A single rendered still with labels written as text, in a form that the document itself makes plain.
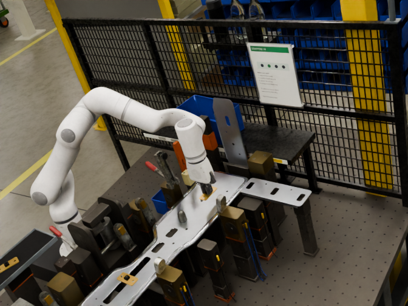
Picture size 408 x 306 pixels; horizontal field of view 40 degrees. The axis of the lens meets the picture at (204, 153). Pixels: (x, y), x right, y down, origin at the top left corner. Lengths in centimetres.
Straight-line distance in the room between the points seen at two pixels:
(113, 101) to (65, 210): 65
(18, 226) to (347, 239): 287
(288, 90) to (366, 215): 64
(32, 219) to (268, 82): 264
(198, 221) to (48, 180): 65
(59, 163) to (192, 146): 59
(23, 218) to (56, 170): 231
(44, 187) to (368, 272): 135
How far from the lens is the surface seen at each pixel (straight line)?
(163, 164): 231
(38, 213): 463
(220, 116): 236
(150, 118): 208
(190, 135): 205
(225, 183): 238
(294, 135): 251
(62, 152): 231
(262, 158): 236
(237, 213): 213
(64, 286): 209
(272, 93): 251
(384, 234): 244
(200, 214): 226
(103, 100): 210
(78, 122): 217
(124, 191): 311
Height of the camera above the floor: 238
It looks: 32 degrees down
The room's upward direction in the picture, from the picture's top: 18 degrees counter-clockwise
